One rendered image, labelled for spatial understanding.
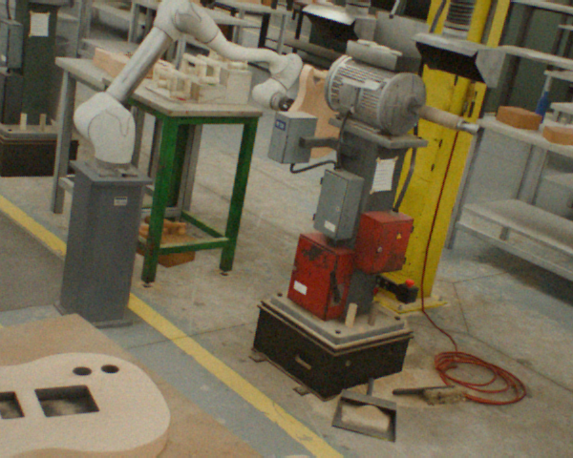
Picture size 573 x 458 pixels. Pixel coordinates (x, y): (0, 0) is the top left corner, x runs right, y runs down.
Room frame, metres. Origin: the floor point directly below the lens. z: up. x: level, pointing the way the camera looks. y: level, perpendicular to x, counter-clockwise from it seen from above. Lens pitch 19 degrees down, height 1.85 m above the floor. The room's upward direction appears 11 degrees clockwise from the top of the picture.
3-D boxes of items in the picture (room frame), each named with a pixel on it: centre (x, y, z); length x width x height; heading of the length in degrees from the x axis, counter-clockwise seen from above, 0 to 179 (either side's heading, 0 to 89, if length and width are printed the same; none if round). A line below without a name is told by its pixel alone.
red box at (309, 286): (3.58, -0.19, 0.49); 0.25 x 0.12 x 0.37; 45
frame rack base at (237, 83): (4.64, 0.46, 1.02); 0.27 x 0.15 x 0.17; 42
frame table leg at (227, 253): (4.52, 0.28, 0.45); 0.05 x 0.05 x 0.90; 45
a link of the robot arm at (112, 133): (3.74, 0.80, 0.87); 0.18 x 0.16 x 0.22; 40
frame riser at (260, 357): (3.70, -0.30, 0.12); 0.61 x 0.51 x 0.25; 135
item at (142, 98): (4.54, 0.65, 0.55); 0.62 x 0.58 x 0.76; 45
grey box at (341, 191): (3.59, -0.19, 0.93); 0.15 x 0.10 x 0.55; 45
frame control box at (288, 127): (3.63, -0.02, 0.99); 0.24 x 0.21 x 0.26; 45
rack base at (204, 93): (4.54, 0.58, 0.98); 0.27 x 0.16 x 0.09; 42
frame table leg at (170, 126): (4.17, 0.63, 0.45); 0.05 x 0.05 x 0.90; 45
